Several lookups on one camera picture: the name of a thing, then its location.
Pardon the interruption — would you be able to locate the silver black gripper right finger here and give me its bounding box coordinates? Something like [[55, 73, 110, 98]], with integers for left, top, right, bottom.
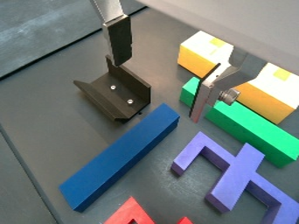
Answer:
[[189, 47, 258, 123]]

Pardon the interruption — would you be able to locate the blue rectangular bar block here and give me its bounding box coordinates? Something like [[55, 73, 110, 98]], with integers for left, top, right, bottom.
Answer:
[[59, 103, 180, 212]]

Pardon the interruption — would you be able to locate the yellow slotted puzzle board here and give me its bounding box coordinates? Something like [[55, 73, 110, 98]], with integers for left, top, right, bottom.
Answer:
[[177, 31, 299, 123]]

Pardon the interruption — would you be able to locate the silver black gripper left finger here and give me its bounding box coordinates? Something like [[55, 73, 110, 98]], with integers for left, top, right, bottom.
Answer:
[[89, 0, 132, 67]]

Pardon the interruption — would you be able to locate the red branched puzzle block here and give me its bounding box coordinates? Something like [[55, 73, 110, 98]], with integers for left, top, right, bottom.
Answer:
[[102, 196, 193, 224]]

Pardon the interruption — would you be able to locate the purple branched puzzle block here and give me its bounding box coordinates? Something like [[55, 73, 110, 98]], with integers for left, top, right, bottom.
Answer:
[[172, 132, 299, 224]]

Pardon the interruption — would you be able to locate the green rectangular bar block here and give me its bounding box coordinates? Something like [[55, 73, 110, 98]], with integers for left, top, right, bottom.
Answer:
[[178, 76, 299, 168]]

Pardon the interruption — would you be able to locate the black angle bracket holder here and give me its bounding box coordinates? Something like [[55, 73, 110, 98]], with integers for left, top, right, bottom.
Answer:
[[73, 56, 150, 123]]

